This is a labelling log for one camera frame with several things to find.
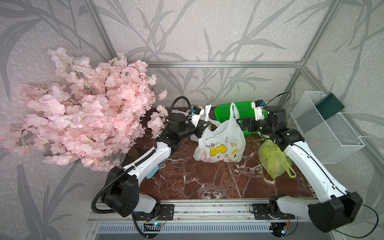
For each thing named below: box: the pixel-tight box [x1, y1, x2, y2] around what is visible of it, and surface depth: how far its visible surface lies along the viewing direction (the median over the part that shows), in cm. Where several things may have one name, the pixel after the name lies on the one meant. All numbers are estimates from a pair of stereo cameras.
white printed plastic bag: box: [193, 102, 247, 163], surface depth 81 cm
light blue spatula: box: [146, 163, 166, 179], surface depth 88 cm
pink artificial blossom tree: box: [0, 47, 169, 172], surface depth 55 cm
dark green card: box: [314, 92, 345, 121], surface depth 72 cm
